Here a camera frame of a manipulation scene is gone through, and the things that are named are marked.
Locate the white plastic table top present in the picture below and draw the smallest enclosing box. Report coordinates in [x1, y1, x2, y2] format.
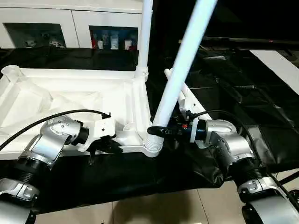
[0, 64, 164, 162]

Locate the white patterned figure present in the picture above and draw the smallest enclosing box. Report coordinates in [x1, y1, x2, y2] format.
[110, 35, 119, 50]

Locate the white flat board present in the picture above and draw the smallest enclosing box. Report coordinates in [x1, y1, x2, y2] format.
[249, 48, 299, 91]

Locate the black tripod leg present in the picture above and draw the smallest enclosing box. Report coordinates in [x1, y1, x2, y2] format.
[277, 171, 299, 185]

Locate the white glass-door cabinet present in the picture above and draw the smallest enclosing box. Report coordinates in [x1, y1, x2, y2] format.
[0, 0, 143, 51]

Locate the black table mat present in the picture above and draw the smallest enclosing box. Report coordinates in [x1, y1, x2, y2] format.
[0, 45, 299, 214]

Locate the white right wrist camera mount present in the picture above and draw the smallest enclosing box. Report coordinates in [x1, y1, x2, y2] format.
[178, 97, 202, 120]

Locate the black fabric covered furniture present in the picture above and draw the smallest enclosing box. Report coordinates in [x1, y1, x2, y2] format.
[149, 0, 299, 45]

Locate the long black pole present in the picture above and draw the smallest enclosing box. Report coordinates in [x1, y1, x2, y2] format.
[200, 35, 299, 47]

